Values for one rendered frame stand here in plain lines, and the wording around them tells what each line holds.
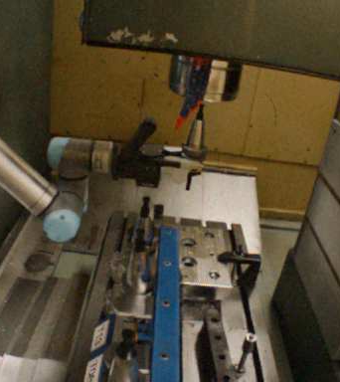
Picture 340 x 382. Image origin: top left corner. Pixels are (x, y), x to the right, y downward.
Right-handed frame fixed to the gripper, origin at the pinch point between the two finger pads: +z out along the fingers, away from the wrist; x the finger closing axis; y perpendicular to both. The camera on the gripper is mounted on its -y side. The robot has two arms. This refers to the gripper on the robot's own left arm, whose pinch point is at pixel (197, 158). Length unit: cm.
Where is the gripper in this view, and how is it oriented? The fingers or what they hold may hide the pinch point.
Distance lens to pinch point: 94.4
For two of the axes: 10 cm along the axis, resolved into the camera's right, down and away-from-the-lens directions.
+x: 0.0, 4.6, -8.9
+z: 9.9, 1.0, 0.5
